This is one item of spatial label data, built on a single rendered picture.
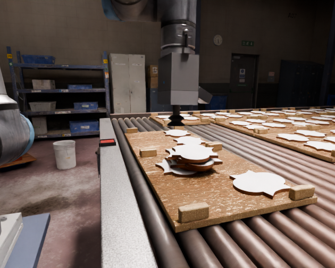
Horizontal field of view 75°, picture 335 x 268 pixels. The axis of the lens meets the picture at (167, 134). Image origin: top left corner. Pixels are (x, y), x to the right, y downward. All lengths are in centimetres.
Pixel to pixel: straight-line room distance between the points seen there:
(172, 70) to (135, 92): 495
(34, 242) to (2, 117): 27
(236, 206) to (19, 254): 44
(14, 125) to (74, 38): 541
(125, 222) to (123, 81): 495
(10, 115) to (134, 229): 36
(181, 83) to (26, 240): 46
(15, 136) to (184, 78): 38
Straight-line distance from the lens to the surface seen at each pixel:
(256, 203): 53
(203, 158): 59
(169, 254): 40
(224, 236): 45
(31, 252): 55
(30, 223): 64
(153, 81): 566
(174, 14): 49
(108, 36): 597
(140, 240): 44
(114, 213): 51
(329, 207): 64
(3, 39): 614
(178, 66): 46
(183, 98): 46
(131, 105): 539
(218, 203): 51
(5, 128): 56
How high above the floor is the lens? 119
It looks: 13 degrees down
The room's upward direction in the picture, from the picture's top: straight up
